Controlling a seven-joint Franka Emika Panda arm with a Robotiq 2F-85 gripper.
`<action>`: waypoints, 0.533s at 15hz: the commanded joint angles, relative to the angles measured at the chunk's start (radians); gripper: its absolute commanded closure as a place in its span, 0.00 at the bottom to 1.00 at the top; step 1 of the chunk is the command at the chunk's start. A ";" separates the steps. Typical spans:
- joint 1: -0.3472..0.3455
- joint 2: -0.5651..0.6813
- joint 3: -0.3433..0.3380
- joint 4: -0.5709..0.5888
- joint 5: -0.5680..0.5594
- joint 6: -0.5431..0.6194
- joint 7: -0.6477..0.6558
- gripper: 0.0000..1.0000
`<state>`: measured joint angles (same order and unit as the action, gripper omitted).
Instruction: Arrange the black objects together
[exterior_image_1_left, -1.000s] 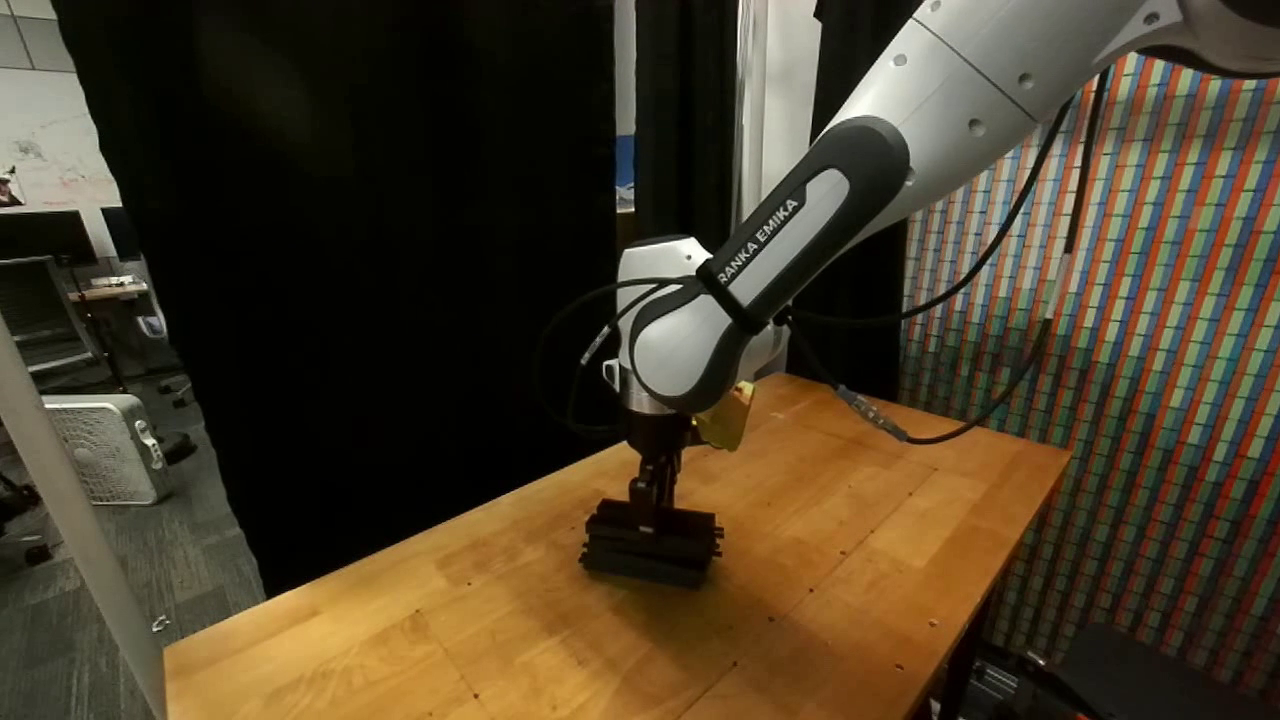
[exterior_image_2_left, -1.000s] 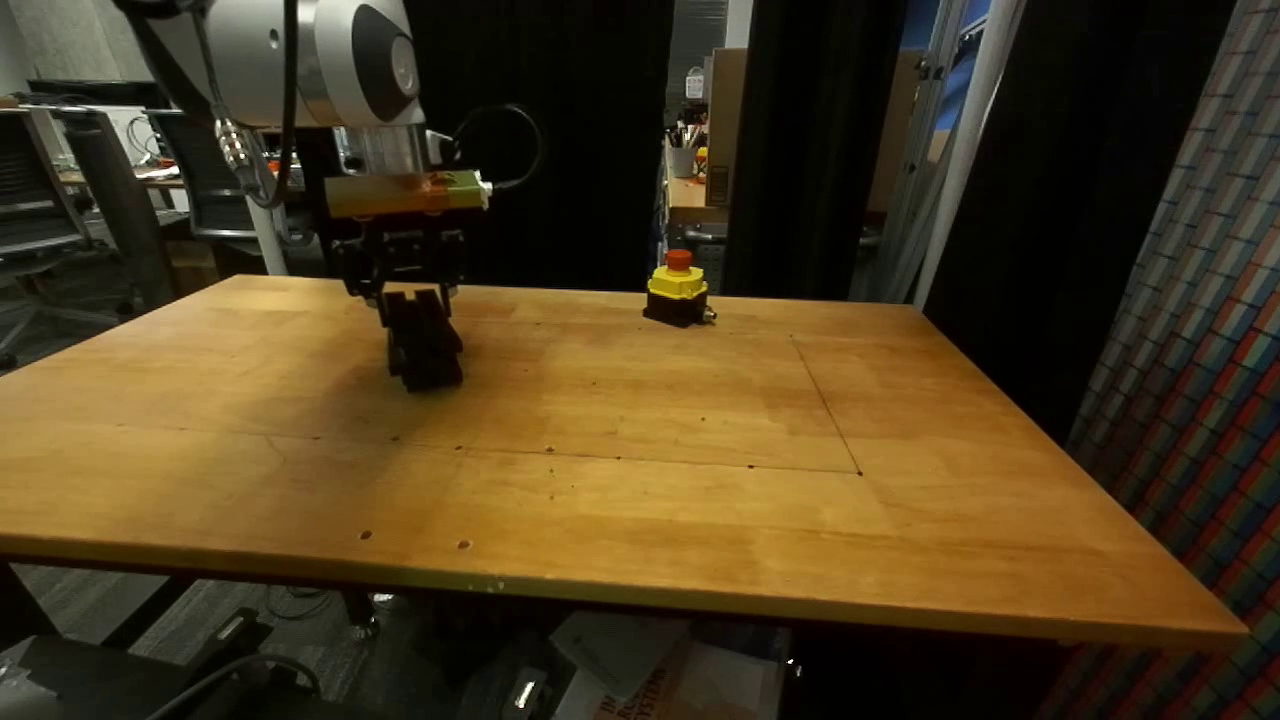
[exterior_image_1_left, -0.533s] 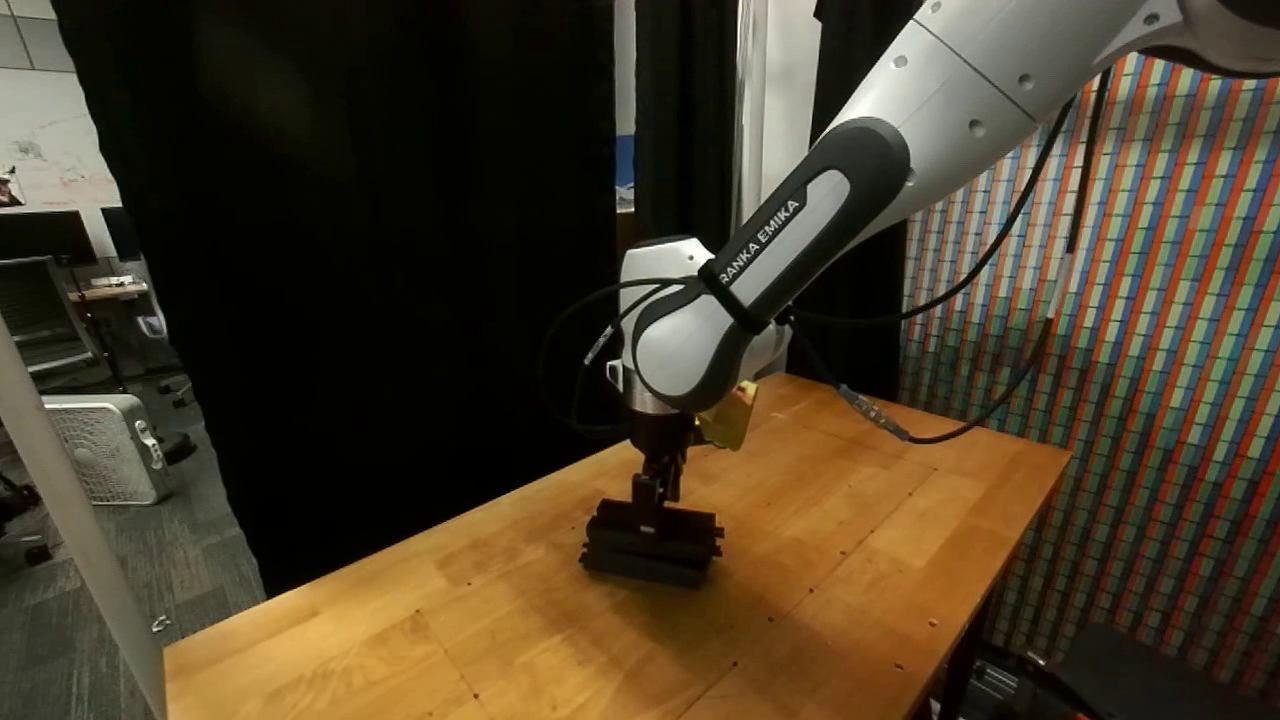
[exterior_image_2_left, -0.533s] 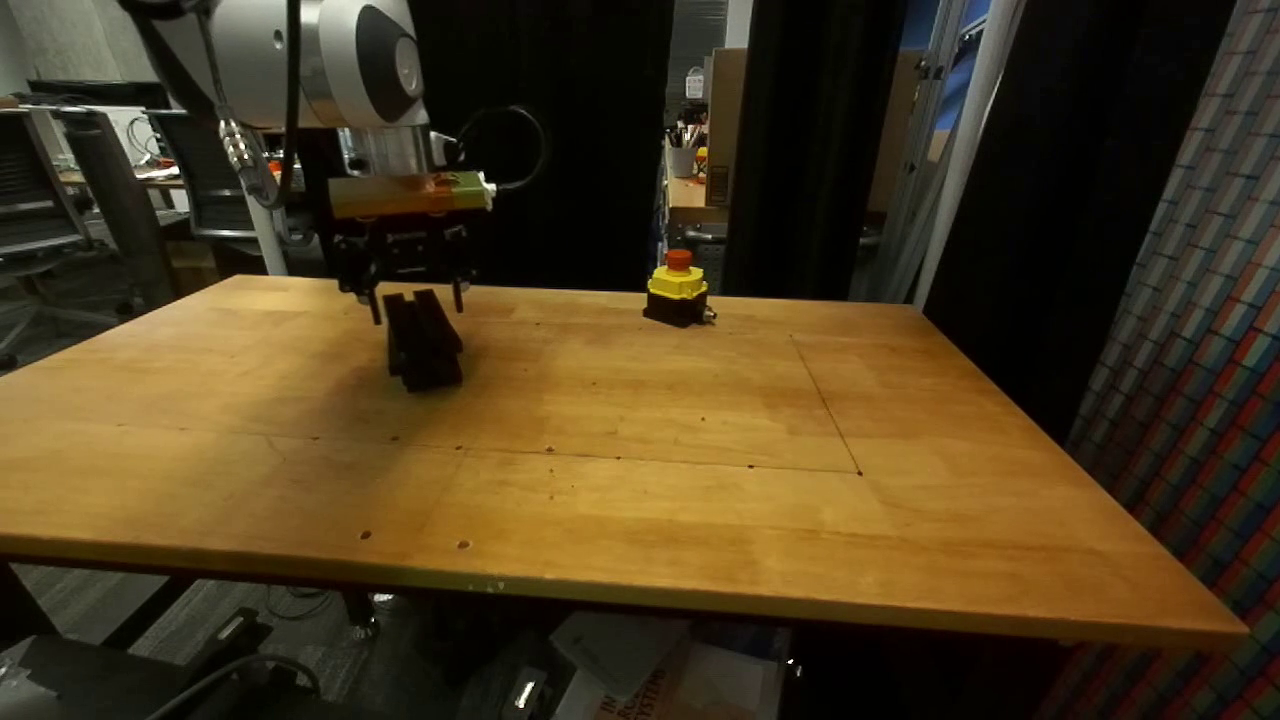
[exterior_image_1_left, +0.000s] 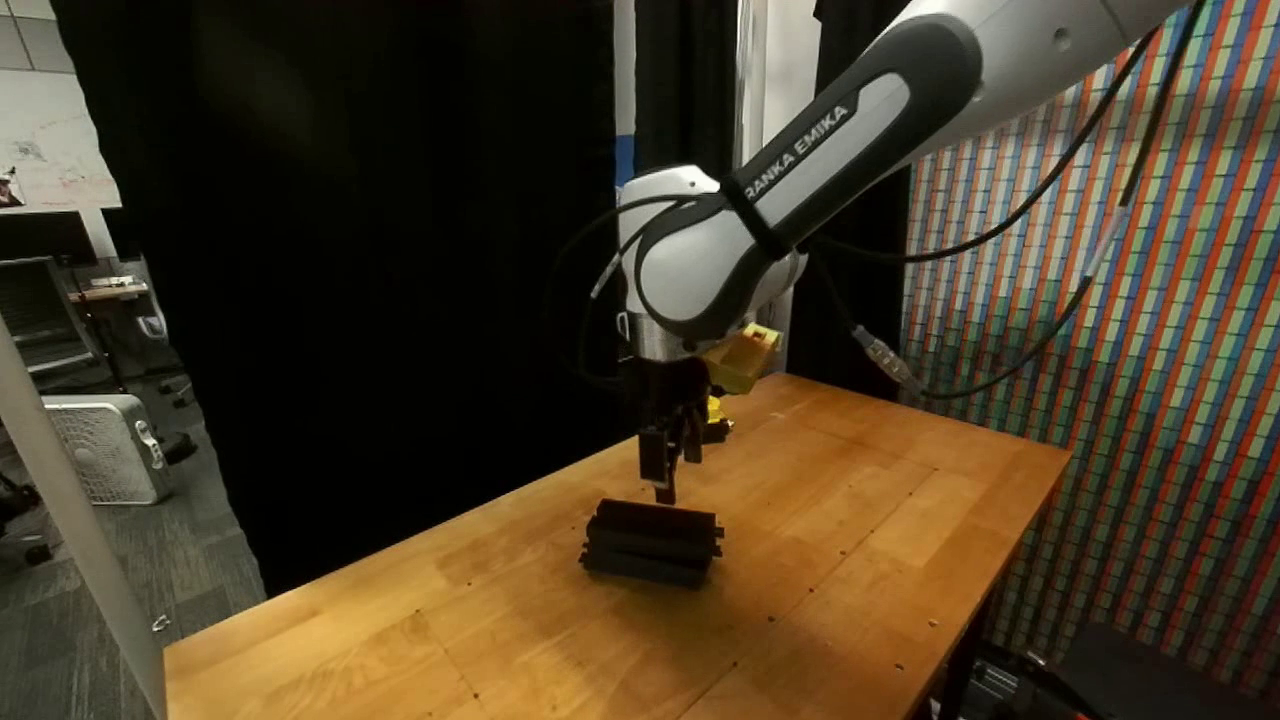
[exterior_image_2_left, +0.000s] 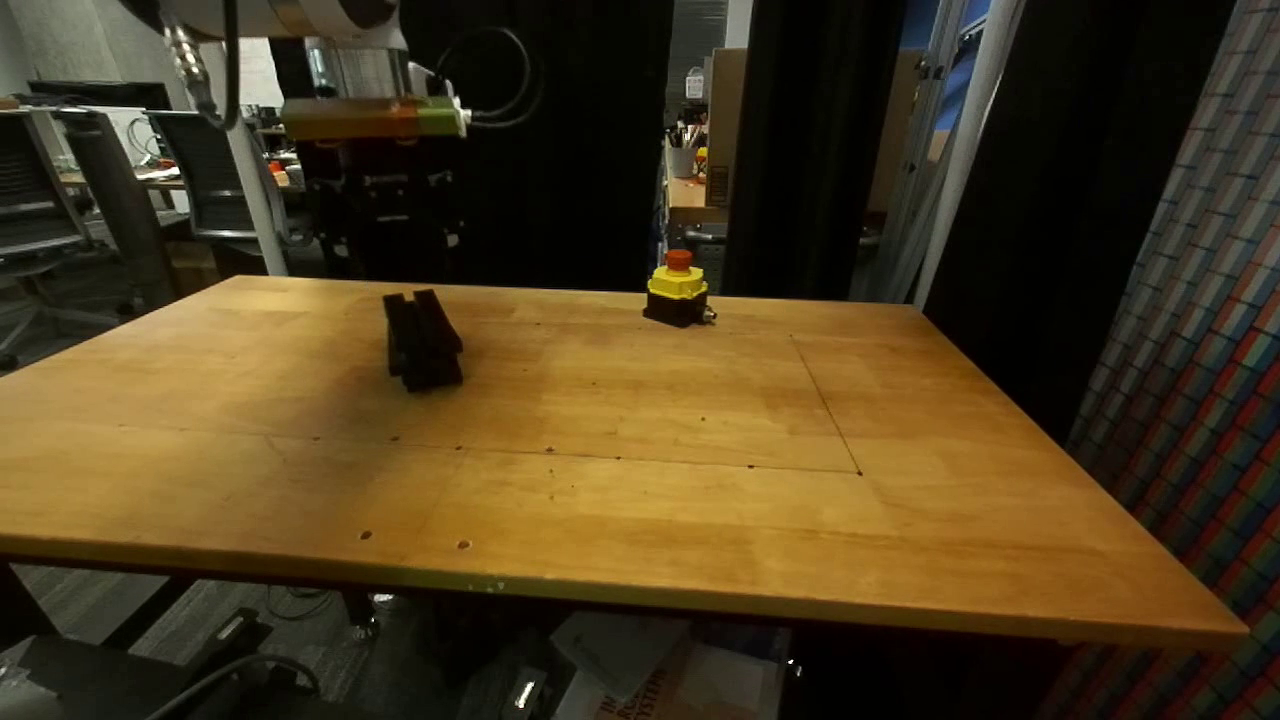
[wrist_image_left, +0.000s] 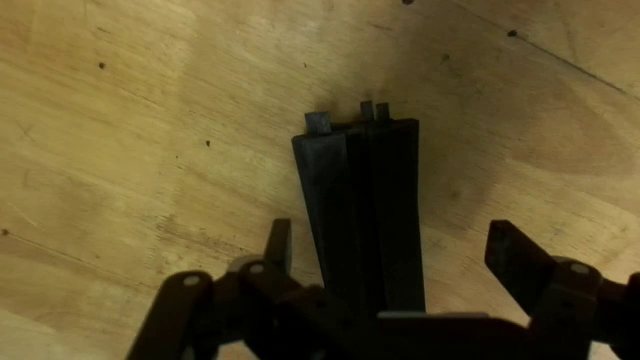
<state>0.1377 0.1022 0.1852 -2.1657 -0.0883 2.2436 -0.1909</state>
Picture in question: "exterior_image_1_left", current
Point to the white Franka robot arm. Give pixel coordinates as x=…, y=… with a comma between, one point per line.
x=824, y=144

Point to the black case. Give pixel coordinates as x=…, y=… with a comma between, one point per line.
x=1147, y=680

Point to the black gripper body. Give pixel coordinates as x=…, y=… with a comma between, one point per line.
x=664, y=393

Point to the white board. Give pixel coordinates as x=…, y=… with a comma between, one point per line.
x=54, y=144

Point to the black plate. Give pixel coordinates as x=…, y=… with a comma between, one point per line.
x=625, y=547

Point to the colourful patterned wall panel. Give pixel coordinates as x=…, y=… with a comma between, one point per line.
x=1173, y=401

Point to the narrow black curtain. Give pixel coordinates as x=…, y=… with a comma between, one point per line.
x=684, y=83

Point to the yellow red emergency stop button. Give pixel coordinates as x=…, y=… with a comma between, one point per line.
x=718, y=418

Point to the grey metal beam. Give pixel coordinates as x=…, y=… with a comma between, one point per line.
x=74, y=560

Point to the wide black curtain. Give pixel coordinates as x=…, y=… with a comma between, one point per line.
x=335, y=266

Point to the white appliance box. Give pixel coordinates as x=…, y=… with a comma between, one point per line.
x=106, y=447

